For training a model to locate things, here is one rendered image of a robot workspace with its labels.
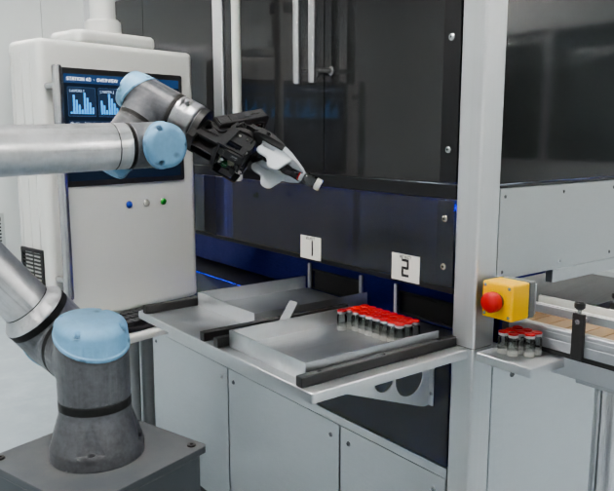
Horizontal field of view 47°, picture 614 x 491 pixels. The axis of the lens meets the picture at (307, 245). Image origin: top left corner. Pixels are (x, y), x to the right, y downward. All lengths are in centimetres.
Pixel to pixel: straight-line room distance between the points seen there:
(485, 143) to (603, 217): 48
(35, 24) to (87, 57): 480
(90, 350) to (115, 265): 94
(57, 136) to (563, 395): 126
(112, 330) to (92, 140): 30
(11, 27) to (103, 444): 576
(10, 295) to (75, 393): 20
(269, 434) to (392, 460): 52
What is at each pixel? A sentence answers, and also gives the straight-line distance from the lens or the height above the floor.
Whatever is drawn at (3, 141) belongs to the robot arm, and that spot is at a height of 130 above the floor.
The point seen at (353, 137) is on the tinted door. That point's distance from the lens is 167.
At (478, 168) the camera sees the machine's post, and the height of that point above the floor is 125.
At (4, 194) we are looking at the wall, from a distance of 666.
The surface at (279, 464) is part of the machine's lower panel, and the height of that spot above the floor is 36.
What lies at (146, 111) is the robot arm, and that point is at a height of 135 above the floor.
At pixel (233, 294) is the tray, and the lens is 184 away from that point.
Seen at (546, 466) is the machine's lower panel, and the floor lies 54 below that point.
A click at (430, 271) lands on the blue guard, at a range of 150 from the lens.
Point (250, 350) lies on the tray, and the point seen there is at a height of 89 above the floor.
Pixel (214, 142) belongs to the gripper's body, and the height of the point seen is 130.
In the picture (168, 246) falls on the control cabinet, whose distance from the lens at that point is 216.
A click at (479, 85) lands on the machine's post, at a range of 140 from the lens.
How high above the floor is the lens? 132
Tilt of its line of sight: 9 degrees down
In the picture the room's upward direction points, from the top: straight up
